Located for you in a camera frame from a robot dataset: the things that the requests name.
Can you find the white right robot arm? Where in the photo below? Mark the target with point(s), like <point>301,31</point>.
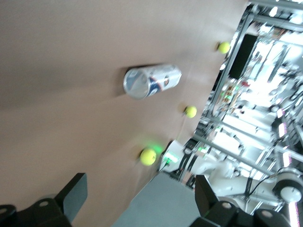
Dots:
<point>206,165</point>

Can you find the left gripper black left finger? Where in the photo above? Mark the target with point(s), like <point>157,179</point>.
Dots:
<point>74,196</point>

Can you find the yellow tennis ball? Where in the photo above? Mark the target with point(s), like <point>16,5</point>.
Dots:
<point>224,47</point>
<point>190,111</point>
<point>148,156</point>

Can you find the aluminium frame rack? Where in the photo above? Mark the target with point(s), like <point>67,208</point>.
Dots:
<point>237,33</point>

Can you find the white blue tennis ball can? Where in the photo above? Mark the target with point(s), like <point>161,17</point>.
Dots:
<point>161,78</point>

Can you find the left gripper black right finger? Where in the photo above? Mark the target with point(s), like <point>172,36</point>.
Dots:
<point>204,196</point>

